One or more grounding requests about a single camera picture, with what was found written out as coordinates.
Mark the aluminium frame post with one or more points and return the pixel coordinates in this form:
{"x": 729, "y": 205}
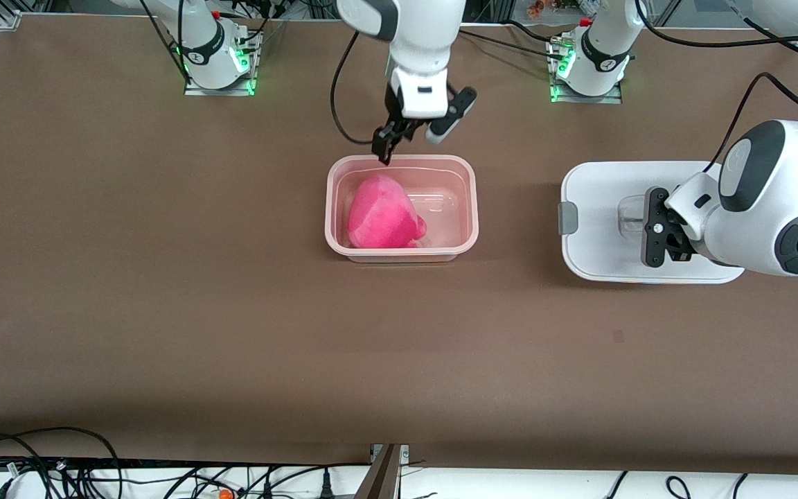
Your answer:
{"x": 382, "y": 478}

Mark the colourful background figure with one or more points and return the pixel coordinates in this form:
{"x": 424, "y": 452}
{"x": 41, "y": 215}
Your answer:
{"x": 536, "y": 8}

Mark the pink plush toy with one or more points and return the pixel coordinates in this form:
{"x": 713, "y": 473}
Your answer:
{"x": 382, "y": 215}

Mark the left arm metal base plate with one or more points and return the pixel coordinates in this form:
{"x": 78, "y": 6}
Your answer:
{"x": 586, "y": 98}

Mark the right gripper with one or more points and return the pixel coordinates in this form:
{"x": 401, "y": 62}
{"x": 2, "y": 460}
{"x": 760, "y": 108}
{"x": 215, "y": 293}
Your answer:
{"x": 391, "y": 132}

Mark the translucent plastic storage box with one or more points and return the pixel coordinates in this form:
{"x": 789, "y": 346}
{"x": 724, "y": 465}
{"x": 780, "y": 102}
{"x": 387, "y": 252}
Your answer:
{"x": 451, "y": 208}

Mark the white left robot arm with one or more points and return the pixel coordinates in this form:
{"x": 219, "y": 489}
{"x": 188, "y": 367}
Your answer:
{"x": 759, "y": 215}

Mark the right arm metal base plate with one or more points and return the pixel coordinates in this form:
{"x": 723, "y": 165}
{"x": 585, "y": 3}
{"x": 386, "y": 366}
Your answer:
{"x": 219, "y": 91}

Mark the white box lid grey clips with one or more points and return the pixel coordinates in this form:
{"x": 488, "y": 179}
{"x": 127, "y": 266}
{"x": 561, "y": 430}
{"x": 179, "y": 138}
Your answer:
{"x": 600, "y": 249}

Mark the black power plug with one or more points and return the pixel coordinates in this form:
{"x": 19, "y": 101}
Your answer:
{"x": 327, "y": 485}
{"x": 268, "y": 488}

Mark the white lower shelf board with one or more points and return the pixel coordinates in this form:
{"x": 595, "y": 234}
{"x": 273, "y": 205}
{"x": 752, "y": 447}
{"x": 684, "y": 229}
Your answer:
{"x": 510, "y": 485}

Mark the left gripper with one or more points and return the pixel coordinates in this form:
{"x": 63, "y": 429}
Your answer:
{"x": 677, "y": 219}

